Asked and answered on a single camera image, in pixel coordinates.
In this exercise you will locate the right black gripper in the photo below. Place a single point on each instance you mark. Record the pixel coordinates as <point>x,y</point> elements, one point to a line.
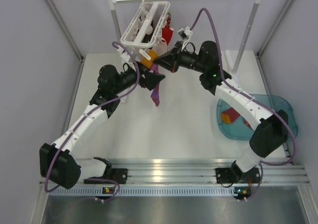
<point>169,60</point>

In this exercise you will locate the pink sock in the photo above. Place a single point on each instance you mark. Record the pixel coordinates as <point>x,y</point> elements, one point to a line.
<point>161,47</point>

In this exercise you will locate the red sock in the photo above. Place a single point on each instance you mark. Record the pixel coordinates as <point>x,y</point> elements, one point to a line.
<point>167,31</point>

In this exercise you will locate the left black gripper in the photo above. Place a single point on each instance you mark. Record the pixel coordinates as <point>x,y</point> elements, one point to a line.
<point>151,79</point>

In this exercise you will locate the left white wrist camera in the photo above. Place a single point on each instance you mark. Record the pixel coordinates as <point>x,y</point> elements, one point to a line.
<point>125,57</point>

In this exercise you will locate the teal plastic basket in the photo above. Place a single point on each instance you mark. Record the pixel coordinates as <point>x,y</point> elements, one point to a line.
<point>239,131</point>

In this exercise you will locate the aluminium mounting rail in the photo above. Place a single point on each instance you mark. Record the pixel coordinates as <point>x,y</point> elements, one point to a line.
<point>201,172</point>

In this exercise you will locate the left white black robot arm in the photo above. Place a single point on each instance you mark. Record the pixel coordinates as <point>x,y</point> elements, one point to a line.
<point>57,160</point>

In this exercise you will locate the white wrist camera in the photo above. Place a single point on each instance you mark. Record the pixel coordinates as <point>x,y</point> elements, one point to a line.
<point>185,33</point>
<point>125,57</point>

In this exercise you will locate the white plastic clip hanger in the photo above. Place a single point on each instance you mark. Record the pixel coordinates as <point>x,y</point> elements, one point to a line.
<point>145,29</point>

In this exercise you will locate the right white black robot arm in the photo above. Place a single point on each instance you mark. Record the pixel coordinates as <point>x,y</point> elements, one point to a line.
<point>270,127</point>

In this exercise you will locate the perforated cable duct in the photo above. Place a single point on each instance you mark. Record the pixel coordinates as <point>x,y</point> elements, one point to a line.
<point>153,191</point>

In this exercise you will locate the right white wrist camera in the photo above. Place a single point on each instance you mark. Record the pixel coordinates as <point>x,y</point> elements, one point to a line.
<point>185,33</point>

